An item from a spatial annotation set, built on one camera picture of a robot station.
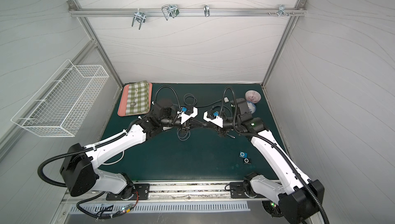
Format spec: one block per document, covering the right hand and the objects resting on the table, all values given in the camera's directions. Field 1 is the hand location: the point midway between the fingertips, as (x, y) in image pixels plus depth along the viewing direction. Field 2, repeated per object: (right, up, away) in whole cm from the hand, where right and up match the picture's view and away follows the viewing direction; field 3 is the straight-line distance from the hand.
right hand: (206, 123), depth 71 cm
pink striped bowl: (+36, +13, +39) cm, 55 cm away
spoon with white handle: (-51, +8, +36) cm, 63 cm away
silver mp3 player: (+16, +11, +40) cm, 44 cm away
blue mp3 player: (+21, -20, +13) cm, 32 cm away
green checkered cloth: (-45, +7, +36) cm, 58 cm away
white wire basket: (-66, +7, -4) cm, 66 cm away
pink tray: (-57, +4, +33) cm, 67 cm away
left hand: (-2, 0, -3) cm, 3 cm away
